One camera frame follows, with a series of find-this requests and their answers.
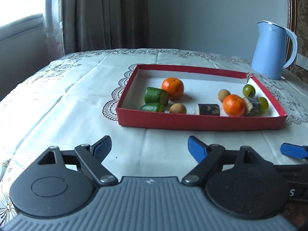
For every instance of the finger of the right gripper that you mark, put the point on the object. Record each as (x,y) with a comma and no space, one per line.
(294,151)

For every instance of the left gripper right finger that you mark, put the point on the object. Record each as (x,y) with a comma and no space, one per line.
(209,159)

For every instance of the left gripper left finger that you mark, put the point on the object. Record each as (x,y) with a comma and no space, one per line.
(90,158)

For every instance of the dark sugarcane piece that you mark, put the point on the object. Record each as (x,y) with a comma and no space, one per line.
(207,109)
(252,107)

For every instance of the brown longan fruit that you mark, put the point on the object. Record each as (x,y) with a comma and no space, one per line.
(177,108)
(222,94)

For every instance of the orange mandarin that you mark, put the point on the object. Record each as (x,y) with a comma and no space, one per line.
(234,106)
(174,87)

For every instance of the green tomato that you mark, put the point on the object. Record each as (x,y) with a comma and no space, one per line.
(249,91)
(263,105)

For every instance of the green cucumber piece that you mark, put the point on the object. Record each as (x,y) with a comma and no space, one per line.
(156,95)
(153,107)

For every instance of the white lace patterned tablecloth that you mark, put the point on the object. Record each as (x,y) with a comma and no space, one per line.
(72,101)

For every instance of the red shallow cardboard box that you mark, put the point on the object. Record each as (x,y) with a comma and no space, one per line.
(201,86)

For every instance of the light blue electric kettle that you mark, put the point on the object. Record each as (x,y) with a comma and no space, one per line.
(269,58)

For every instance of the brown patterned curtain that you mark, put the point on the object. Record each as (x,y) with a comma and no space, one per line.
(86,25)

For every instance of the white wall switch panel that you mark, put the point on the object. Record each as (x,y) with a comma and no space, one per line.
(301,61)

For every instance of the window frame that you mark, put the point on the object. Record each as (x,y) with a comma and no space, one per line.
(21,25)

